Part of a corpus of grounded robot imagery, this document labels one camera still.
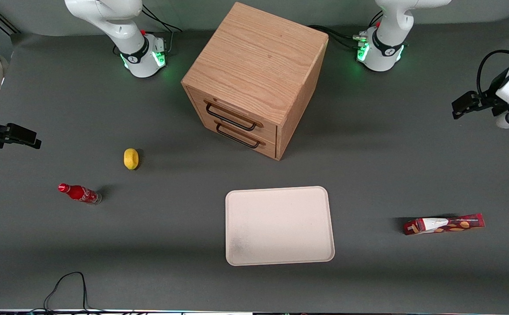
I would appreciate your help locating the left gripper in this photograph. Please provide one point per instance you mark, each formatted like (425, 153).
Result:
(487, 100)

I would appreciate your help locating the red cookie box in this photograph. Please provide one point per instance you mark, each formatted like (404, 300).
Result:
(444, 225)

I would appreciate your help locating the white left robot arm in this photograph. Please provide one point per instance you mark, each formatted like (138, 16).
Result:
(385, 39)

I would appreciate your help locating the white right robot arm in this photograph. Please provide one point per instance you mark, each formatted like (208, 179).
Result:
(127, 39)

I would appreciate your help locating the beige plastic tray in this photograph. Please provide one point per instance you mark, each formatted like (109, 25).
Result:
(278, 225)

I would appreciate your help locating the red cola bottle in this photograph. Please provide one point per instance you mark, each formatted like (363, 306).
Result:
(79, 193)

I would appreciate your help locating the yellow lemon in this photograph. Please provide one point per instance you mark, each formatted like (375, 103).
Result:
(130, 158)

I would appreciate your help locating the wooden drawer front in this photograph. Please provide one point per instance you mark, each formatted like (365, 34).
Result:
(248, 139)
(237, 114)

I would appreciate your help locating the oak wooden drawer cabinet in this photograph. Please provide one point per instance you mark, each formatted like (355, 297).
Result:
(254, 61)

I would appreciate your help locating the dark metal rail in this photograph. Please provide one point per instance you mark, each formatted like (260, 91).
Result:
(1, 19)

